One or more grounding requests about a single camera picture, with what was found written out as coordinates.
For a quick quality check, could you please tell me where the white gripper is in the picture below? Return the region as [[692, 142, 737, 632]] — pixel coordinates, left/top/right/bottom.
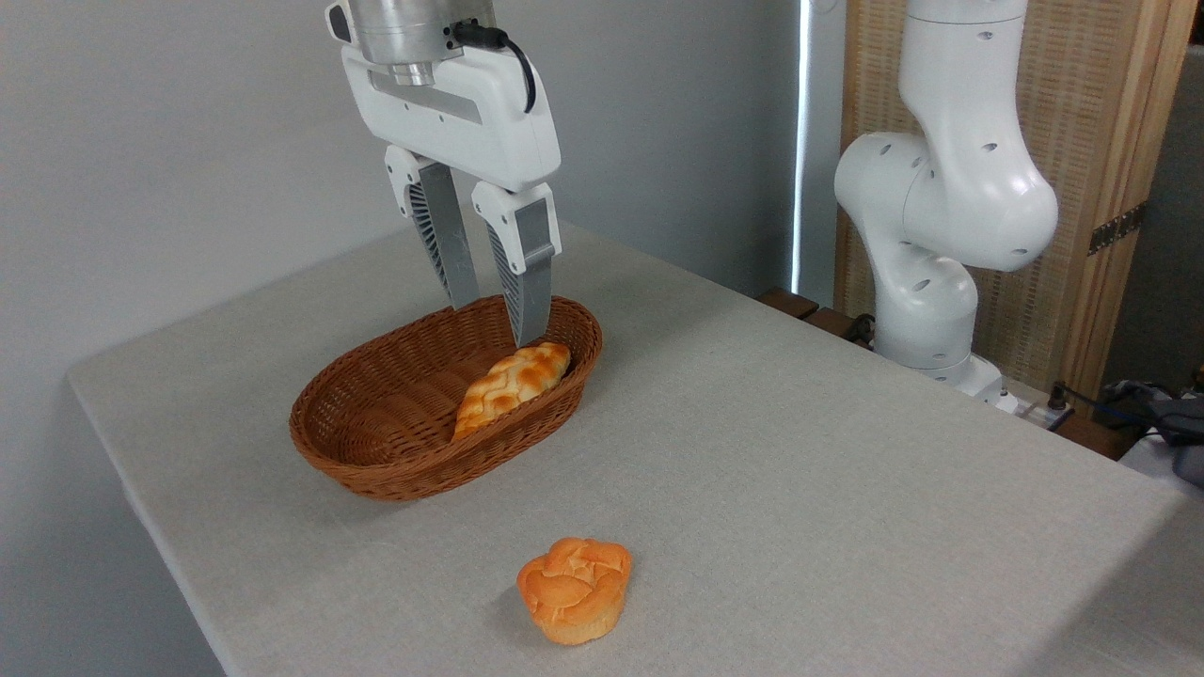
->
[[325, 2, 564, 349]]

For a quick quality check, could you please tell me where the round orange flower-shaped bread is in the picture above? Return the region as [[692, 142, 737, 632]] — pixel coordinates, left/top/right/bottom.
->
[[516, 537, 633, 646]]

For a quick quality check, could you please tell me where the long braided golden bread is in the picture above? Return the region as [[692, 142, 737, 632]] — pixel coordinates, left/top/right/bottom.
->
[[452, 342, 572, 443]]

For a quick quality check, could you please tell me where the brown wicker oval basket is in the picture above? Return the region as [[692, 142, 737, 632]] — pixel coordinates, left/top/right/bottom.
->
[[289, 294, 604, 502]]

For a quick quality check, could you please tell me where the white power strip with plug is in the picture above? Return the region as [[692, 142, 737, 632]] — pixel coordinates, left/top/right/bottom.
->
[[997, 379, 1076, 431]]

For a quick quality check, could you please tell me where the metal screen hinge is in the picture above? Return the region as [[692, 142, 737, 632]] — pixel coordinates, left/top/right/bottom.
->
[[1088, 201, 1148, 257]]

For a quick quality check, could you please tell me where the dark blue grey bag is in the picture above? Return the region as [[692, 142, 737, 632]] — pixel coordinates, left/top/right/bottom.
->
[[1099, 378, 1204, 490]]

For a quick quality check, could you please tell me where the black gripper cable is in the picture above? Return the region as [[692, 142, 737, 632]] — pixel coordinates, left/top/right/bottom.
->
[[453, 21, 538, 115]]

